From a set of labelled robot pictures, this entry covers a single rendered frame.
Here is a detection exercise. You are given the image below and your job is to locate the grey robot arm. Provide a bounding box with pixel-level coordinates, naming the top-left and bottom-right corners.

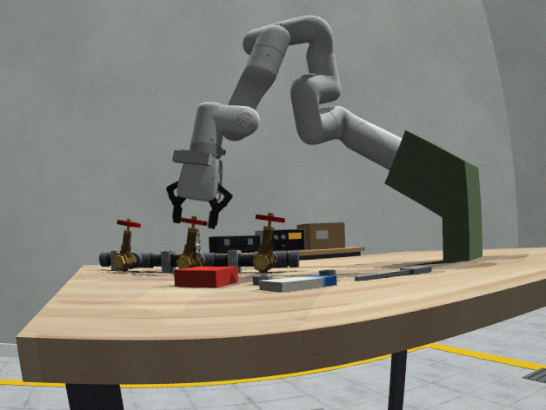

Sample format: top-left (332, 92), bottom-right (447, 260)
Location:
top-left (172, 16), bottom-right (402, 170)

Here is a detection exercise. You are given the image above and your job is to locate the red flat block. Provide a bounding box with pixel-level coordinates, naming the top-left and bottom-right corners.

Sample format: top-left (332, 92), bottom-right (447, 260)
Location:
top-left (174, 267), bottom-right (238, 288)

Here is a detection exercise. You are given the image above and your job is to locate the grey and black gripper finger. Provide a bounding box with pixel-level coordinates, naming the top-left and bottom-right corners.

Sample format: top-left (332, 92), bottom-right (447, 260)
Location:
top-left (166, 181), bottom-right (187, 223)
top-left (208, 183), bottom-right (233, 229)

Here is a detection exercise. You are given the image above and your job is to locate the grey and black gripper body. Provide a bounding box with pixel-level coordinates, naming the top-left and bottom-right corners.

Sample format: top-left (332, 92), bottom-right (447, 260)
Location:
top-left (177, 156), bottom-right (223, 202)

